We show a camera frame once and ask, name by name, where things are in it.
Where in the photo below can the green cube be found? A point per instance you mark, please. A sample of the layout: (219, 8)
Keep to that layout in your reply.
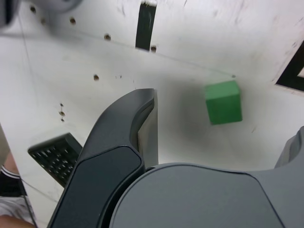
(223, 104)

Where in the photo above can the person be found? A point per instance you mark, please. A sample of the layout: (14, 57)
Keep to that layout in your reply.
(9, 183)

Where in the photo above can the black keyboard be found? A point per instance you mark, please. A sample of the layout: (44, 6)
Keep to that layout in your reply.
(57, 159)

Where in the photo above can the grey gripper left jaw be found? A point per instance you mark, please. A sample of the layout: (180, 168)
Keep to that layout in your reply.
(104, 166)

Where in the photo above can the black tape strip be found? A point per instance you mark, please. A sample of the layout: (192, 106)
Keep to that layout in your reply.
(145, 26)

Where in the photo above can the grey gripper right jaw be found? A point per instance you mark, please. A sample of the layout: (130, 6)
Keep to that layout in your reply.
(202, 199)

